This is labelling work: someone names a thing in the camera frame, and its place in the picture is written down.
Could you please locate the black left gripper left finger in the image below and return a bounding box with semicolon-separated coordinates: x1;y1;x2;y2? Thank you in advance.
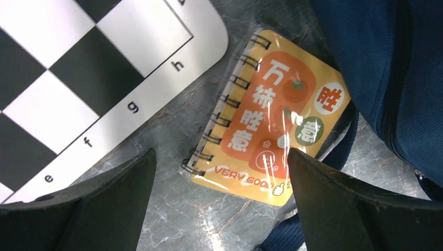
1;149;157;250

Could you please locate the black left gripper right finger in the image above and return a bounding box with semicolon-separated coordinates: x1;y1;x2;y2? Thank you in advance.
288;148;442;250

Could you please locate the orange spiral notebook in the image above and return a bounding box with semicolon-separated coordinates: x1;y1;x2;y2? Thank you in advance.
182;29;351;206

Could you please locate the navy blue student backpack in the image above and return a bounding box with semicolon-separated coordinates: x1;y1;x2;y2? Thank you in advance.
258;1;442;250

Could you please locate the black white chessboard mat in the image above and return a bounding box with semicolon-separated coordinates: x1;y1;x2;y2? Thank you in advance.
1;0;228;203

